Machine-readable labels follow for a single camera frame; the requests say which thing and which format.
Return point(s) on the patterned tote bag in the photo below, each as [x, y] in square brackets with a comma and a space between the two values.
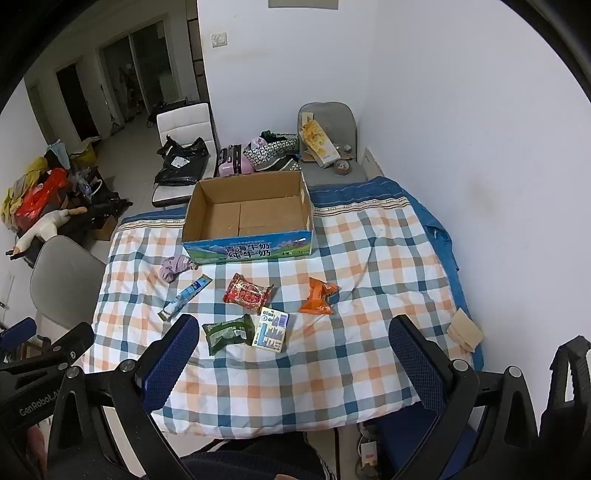
[272, 152]

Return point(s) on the white leather chair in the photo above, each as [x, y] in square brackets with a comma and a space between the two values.
[184, 122]

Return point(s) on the yellow cloth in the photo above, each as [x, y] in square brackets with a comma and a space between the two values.
[23, 184]

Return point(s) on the purple cloth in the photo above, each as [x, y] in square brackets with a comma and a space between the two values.
[173, 266]

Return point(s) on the white plush goose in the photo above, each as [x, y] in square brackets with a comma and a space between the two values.
[46, 226]

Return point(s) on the black plastic bag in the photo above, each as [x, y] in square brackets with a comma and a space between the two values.
[182, 161]

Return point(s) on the light grey shell chair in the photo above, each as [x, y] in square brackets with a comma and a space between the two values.
[60, 272]

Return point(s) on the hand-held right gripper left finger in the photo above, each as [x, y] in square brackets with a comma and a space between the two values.
[171, 364]

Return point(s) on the yellow snack box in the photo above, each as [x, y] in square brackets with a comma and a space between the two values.
[316, 141]

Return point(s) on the orange snack packet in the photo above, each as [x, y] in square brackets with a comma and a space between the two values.
[318, 297]

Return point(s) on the green snack packet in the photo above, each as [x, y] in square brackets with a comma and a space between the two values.
[228, 333]

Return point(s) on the dark blue seat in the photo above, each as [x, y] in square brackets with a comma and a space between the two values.
[415, 443]

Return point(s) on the small brown cardboard box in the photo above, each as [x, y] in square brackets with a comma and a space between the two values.
[105, 227]

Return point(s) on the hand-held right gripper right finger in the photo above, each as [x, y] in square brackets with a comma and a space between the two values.
[415, 364]

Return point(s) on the blue bed sheet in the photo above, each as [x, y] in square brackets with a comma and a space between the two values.
[360, 191]

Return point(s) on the white light switch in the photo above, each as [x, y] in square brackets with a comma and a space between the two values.
[218, 40]

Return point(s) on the blue tube packet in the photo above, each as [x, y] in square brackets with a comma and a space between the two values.
[184, 297]

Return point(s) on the white and blue carton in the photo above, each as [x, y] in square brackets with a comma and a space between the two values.
[271, 330]

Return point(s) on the glass sliding door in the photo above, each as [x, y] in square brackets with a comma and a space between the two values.
[138, 64]

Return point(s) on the white board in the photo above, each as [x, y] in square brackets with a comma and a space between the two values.
[371, 160]

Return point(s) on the brown tape roll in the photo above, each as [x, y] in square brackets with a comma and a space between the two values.
[342, 167]

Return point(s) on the black low table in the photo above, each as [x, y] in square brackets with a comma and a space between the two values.
[92, 210]

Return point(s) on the light blue cloth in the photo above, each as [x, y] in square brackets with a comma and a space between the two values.
[60, 152]

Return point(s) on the red snack packet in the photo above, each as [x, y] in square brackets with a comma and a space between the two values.
[247, 294]

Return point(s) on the red plastic bag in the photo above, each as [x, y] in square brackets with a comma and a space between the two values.
[39, 196]

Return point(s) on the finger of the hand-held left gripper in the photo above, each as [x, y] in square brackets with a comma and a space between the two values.
[69, 341]
[18, 333]

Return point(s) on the pink suitcase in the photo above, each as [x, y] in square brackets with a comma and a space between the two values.
[231, 161]

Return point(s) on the wall frame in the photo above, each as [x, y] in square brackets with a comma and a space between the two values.
[302, 2]

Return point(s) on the grey padded chair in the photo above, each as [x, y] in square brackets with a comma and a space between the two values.
[330, 173]

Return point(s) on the white power strip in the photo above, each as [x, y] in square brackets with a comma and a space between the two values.
[369, 454]

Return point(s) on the plaid blanket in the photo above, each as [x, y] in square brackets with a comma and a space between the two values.
[323, 369]

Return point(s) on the person's dark trousers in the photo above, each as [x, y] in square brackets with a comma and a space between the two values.
[249, 461]

